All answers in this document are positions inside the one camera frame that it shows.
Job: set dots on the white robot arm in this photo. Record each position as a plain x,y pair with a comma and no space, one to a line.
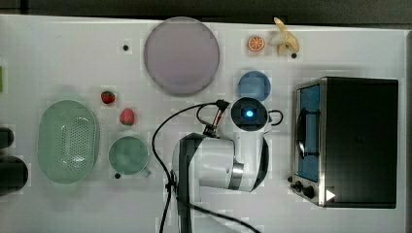
237,159

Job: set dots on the blue round bowl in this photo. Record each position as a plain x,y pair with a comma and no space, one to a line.
254,84

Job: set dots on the pink red strawberry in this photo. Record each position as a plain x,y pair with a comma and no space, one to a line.
127,117

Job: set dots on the green mug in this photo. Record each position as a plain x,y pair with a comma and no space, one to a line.
129,156

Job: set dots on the orange slice toy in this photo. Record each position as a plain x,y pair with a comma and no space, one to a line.
256,43

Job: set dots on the dark red strawberry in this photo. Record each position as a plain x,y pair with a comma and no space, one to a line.
108,97

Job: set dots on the peeled banana toy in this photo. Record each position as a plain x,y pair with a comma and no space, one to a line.
283,39

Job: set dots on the silver black toaster oven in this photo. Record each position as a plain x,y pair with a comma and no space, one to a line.
344,142

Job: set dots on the green perforated colander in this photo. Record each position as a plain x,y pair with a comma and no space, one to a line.
68,142

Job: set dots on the small black cup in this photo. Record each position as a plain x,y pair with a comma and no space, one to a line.
7,137

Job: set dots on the large black pot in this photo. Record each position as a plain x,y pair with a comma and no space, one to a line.
13,175

